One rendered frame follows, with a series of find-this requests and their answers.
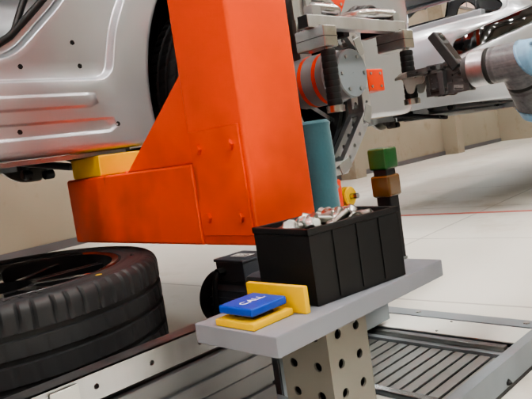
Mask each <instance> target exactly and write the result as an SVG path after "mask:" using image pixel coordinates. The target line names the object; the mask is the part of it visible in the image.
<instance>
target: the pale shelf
mask: <svg viewBox="0 0 532 399"><path fill-rule="evenodd" d="M404 262H405V275H402V276H400V277H397V278H395V279H392V280H389V281H387V282H384V283H380V284H379V285H376V286H373V287H370V288H367V289H365V290H363V291H359V292H357V293H354V294H351V295H349V296H346V297H343V298H340V299H337V300H336V301H333V302H329V303H327V304H324V305H322V306H311V305H310V313H308V314H304V313H293V314H292V315H291V316H288V317H285V318H284V319H281V320H279V321H277V322H274V323H272V324H270V325H267V326H265V327H263V328H262V329H258V330H257V331H255V332H253V331H248V330H243V329H234V328H229V327H224V326H219V325H216V319H217V318H219V317H222V316H225V315H226V313H221V314H218V315H216V316H213V317H210V318H208V319H206V320H204V321H200V322H198V323H196V324H195V327H196V336H197V341H198V342H199V343H202V344H209V345H213V346H217V347H221V348H229V349H233V350H237V351H241V352H248V353H252V354H256V355H263V356H267V357H272V358H275V359H280V358H282V357H284V356H285V355H288V354H290V353H292V352H294V351H296V350H298V349H300V348H302V347H304V346H306V345H307V344H310V343H311V342H313V341H315V340H317V339H319V338H321V337H323V336H325V335H327V334H329V333H331V332H333V331H335V330H337V329H339V328H341V327H343V326H345V325H347V324H349V323H351V322H352V321H354V320H356V319H358V318H360V317H362V316H364V315H366V314H368V313H370V312H372V311H374V310H376V309H378V308H380V307H382V306H384V305H386V304H388V303H390V302H392V301H393V300H395V299H397V298H400V297H401V296H403V295H406V294H408V293H409V292H411V291H414V290H415V289H417V288H419V287H422V286H423V285H425V284H427V283H430V282H431V281H432V280H434V279H437V278H439V277H440V276H442V275H443V267H442V261H441V260H433V259H408V258H407V259H405V260H404Z"/></svg>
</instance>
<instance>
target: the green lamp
mask: <svg viewBox="0 0 532 399"><path fill-rule="evenodd" d="M367 155H368V161H369V168H370V171H378V170H387V169H393V168H396V167H397V166H398V164H397V152H396V147H395V146H386V147H379V148H374V149H370V150H368V151H367Z"/></svg>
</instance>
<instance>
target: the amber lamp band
mask: <svg viewBox="0 0 532 399"><path fill-rule="evenodd" d="M371 185H372V192H373V197H374V198H384V197H392V196H396V195H400V194H401V182H400V176H399V174H398V173H394V174H390V175H386V176H376V177H372V178H371Z"/></svg>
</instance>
